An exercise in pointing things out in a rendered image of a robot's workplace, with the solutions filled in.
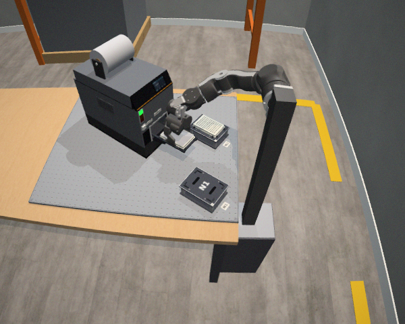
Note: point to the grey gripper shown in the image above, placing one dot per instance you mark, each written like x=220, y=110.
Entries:
x=176, y=125

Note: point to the white foil roll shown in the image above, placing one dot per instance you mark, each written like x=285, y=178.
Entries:
x=113, y=53

